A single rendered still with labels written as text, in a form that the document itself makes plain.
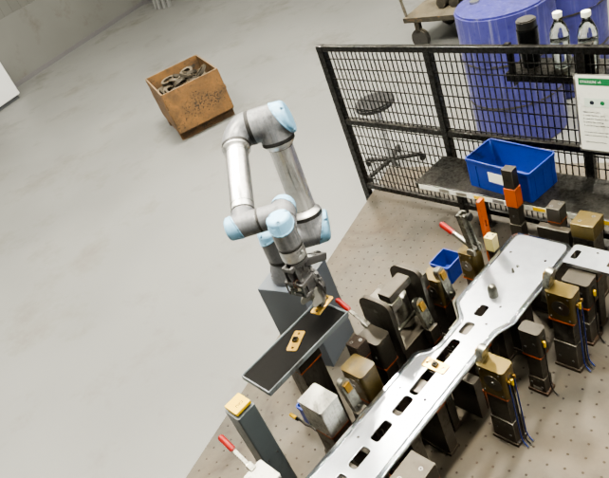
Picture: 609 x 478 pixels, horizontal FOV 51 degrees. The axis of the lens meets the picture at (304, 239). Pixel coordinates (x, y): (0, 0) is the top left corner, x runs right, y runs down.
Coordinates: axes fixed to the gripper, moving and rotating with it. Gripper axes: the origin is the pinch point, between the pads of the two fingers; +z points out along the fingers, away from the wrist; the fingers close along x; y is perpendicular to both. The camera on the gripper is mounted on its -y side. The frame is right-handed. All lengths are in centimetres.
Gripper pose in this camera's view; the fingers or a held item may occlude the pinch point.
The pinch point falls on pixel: (320, 301)
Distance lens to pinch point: 198.7
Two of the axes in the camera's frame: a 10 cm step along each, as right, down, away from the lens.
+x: 7.7, 1.2, -6.3
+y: -5.5, 6.3, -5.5
